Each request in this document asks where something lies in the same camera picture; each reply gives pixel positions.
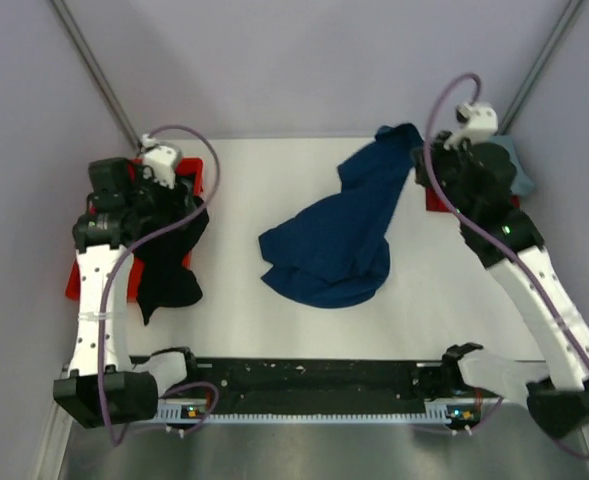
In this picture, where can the folded red t shirt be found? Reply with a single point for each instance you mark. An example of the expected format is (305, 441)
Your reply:
(434, 204)

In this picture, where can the red plastic tray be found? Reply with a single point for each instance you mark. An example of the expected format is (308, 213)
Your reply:
(189, 168)

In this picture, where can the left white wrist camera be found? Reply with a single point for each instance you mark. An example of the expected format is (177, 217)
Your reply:
(161, 159)

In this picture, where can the dark blue t shirt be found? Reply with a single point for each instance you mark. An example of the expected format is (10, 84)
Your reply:
(334, 254)

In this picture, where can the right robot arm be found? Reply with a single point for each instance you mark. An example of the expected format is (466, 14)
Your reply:
(476, 181)

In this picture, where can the aluminium frame post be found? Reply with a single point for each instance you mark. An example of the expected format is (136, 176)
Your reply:
(552, 44)
(94, 70)

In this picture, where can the black t shirt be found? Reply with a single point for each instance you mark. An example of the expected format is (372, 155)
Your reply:
(166, 282)

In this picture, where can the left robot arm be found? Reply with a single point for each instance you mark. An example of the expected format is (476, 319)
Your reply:
(133, 242)

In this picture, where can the right aluminium frame post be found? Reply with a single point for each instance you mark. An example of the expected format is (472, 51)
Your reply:
(552, 44)

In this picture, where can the folded light blue t shirt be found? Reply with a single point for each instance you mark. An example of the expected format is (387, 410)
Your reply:
(522, 185)

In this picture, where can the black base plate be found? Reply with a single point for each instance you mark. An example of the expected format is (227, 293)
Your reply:
(320, 386)

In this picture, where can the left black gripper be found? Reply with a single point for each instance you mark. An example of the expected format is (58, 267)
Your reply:
(172, 211)

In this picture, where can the left aluminium frame post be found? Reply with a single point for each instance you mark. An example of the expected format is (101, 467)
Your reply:
(94, 70)

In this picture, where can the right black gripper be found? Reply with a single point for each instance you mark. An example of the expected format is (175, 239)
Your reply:
(439, 145)

